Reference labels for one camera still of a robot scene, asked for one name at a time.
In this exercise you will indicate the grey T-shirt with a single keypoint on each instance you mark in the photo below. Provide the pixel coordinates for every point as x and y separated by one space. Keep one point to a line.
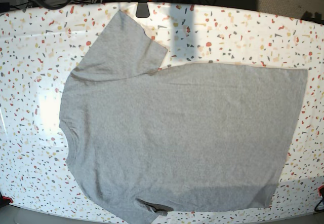
144 141

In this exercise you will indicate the red clamp right corner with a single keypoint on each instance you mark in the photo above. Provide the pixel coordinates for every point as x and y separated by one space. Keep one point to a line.
321 193

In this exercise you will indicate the red clamp corner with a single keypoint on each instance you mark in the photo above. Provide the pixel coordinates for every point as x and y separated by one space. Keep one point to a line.
4 201
321 193

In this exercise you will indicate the red clamp left corner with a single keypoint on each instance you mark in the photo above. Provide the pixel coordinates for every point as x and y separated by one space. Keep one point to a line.
4 201

